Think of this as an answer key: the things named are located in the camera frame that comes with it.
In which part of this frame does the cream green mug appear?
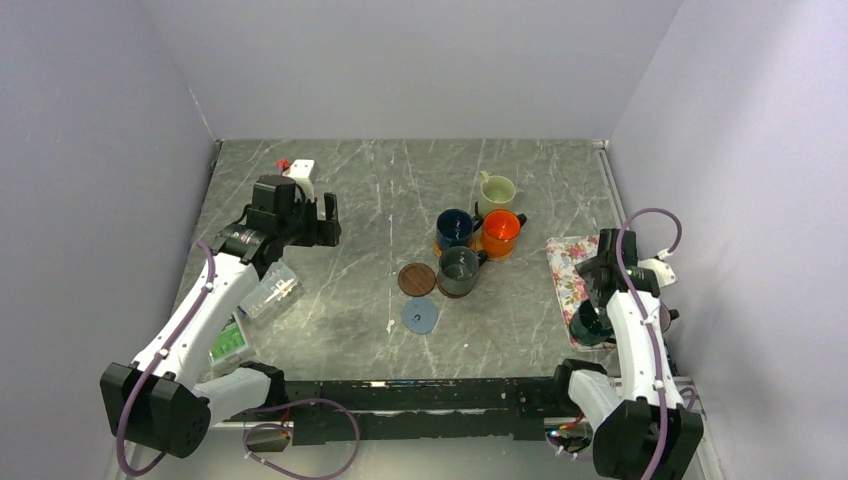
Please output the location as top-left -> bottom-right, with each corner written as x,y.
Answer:
477,171 -> 516,217

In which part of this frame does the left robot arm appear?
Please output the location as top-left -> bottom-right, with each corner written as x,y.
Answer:
99,174 -> 342,458

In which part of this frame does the clear plastic screw box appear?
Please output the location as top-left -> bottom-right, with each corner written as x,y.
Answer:
238,261 -> 299,319

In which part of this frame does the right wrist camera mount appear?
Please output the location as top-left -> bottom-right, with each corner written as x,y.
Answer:
638,250 -> 678,289

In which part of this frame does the navy blue mug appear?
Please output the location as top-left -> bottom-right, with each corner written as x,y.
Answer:
435,209 -> 483,252

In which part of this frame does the dark teal mug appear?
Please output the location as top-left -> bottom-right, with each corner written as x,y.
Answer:
568,300 -> 614,347

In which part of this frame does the pink mauve mug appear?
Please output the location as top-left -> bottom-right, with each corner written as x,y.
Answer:
659,304 -> 680,332

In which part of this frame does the floral pattern tray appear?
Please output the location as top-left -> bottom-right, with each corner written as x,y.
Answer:
546,234 -> 615,352

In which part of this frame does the blue round coaster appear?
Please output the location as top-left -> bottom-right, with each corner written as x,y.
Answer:
401,297 -> 439,335

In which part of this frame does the orange glossy mug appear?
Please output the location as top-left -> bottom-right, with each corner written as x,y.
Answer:
477,209 -> 528,261

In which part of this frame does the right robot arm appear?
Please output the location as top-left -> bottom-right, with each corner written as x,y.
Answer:
550,228 -> 703,479

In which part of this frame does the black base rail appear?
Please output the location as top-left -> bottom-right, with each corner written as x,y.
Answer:
224,376 -> 579,446

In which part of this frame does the dark green mug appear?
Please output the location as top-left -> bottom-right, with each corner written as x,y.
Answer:
436,246 -> 488,294

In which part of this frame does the dark wooden coaster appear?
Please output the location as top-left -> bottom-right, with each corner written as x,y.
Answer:
397,262 -> 436,297
436,283 -> 470,299

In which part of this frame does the green label plastic box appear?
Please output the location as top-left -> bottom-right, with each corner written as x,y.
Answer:
209,309 -> 255,371

